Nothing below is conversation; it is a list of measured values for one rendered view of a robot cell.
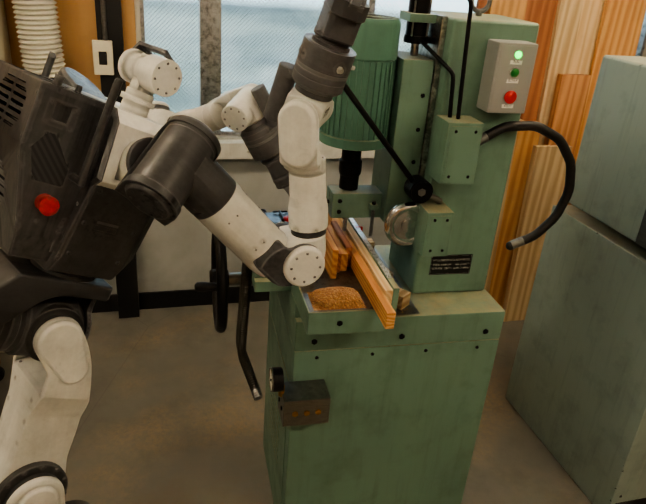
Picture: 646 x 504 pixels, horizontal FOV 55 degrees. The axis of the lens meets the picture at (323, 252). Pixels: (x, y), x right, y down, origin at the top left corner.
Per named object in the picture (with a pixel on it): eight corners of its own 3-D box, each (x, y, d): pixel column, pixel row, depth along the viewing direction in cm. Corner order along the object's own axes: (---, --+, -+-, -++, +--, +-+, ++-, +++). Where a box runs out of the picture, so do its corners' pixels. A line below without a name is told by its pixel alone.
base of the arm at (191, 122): (194, 231, 96) (144, 181, 89) (145, 231, 104) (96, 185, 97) (239, 160, 103) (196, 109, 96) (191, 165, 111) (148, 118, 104)
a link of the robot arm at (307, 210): (336, 176, 106) (336, 276, 115) (314, 159, 115) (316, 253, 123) (278, 185, 102) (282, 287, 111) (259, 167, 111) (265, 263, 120)
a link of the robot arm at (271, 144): (263, 179, 158) (240, 138, 152) (296, 161, 158) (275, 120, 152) (270, 196, 147) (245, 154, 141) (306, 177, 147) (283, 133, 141)
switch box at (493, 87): (475, 107, 152) (487, 38, 145) (512, 108, 154) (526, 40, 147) (486, 113, 146) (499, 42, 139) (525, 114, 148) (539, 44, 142)
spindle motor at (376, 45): (312, 133, 166) (320, 9, 153) (375, 134, 170) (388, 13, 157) (326, 152, 151) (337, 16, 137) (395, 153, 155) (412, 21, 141)
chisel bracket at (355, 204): (324, 213, 171) (326, 184, 168) (373, 213, 174) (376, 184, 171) (330, 224, 165) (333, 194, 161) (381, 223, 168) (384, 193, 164)
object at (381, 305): (323, 219, 190) (324, 207, 188) (330, 219, 191) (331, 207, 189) (385, 329, 136) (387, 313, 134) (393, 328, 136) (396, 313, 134)
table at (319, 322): (239, 230, 192) (239, 212, 190) (335, 228, 199) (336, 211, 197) (265, 339, 139) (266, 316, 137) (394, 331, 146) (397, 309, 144)
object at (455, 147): (427, 173, 156) (436, 114, 150) (460, 173, 159) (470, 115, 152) (439, 184, 149) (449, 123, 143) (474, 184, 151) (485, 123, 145)
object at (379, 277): (326, 212, 196) (327, 197, 194) (332, 211, 196) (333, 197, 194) (382, 309, 143) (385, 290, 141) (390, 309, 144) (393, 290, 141)
